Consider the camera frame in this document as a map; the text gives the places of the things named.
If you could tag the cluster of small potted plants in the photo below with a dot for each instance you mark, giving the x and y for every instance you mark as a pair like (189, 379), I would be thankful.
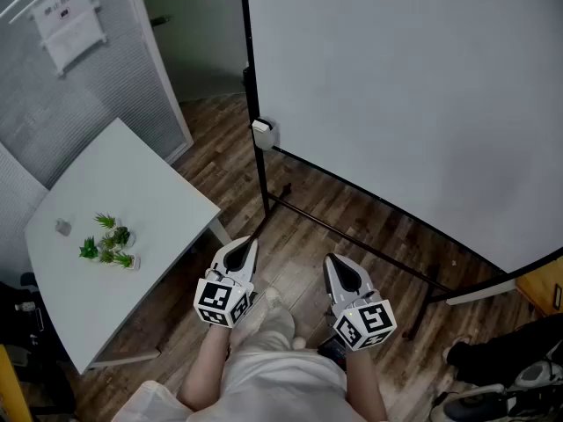
(121, 235)

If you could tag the yellow panel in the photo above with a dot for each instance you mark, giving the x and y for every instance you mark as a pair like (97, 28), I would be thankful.
(11, 389)

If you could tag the grey-green door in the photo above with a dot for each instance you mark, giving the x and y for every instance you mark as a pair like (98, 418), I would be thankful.
(198, 38)

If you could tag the white wall sign holder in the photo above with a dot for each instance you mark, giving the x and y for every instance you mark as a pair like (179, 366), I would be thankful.
(66, 20)

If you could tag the small grey lump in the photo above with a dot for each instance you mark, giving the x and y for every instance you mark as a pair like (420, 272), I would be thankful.
(63, 227)

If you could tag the large white whiteboard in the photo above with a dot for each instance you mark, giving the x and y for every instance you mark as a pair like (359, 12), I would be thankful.
(253, 86)

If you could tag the person's beige trousers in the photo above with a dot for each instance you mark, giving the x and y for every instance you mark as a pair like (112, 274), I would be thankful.
(268, 328)

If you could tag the white table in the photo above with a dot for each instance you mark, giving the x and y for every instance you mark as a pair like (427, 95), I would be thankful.
(123, 183)

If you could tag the white door frame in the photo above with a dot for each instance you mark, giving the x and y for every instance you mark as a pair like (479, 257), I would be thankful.
(155, 55)

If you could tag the black waist device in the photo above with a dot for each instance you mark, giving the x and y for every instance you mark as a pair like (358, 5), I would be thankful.
(332, 352)

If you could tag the wooden cabinet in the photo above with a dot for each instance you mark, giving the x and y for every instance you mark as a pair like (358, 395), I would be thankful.
(538, 286)

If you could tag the person's left forearm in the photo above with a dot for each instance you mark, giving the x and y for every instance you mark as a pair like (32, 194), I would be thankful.
(204, 367)

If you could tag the person's beige shirt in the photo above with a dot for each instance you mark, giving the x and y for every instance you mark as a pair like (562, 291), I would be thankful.
(272, 389)

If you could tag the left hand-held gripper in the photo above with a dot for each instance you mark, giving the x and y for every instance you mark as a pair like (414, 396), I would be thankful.
(215, 299)

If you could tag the grey wheeled base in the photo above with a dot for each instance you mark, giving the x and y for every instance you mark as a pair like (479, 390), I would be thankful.
(475, 407)

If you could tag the person's light shoe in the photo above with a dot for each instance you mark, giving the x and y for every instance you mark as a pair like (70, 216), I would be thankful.
(275, 298)

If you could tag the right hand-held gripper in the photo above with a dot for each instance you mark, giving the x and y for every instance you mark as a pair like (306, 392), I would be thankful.
(374, 319)

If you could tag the black office chair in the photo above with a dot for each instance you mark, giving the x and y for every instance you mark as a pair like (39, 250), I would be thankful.
(26, 336)

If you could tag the person's right forearm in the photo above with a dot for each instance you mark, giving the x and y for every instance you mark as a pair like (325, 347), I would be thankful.
(363, 385)

